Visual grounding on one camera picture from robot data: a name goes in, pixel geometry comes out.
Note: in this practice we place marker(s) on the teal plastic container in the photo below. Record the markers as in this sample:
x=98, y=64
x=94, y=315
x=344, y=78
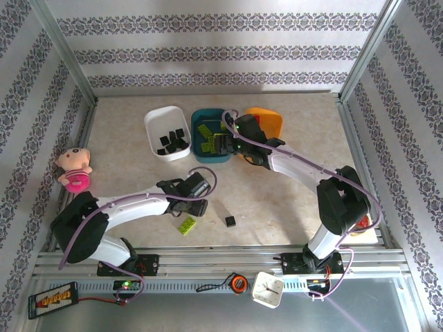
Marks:
x=211, y=157

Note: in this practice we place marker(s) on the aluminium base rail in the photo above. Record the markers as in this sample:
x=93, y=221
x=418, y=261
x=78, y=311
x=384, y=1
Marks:
x=221, y=259

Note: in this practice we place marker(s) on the aluminium side rail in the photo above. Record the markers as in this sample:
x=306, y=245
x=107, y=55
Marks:
x=87, y=129
x=356, y=155

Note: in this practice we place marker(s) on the black battery board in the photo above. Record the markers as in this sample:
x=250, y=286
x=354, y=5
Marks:
x=52, y=299

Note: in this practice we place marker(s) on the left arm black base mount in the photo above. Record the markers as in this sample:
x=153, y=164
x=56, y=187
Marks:
x=152, y=264

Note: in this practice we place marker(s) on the grey metal shelf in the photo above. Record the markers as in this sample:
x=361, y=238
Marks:
x=173, y=314

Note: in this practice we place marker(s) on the white plastic container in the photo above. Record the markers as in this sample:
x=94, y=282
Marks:
x=166, y=121

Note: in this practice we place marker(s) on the white square clock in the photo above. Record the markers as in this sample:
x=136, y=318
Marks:
x=267, y=290

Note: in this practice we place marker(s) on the orange black tape measure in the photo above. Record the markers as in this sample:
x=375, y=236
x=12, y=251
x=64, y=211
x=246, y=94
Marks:
x=239, y=284

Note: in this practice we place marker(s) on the aluminium frame post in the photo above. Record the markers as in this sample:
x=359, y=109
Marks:
x=370, y=52
x=65, y=48

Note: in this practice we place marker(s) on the small black lego brick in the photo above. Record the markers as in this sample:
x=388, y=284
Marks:
x=162, y=140
x=180, y=142
x=170, y=148
x=172, y=136
x=230, y=221
x=179, y=133
x=161, y=151

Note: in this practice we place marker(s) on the orange plastic container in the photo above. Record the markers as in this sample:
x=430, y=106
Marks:
x=273, y=121

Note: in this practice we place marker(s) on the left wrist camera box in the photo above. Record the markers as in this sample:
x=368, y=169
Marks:
x=199, y=186

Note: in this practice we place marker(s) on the controller board with green light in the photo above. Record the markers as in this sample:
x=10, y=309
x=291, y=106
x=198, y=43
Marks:
x=126, y=284

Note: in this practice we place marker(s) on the pink plush doll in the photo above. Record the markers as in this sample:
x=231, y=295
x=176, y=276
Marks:
x=74, y=162

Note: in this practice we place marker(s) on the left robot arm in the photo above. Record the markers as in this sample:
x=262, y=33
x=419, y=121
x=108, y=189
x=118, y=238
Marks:
x=138, y=205

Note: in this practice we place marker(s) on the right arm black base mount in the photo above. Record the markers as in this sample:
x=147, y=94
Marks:
x=292, y=266

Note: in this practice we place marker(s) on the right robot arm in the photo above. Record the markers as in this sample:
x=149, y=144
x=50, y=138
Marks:
x=294, y=167

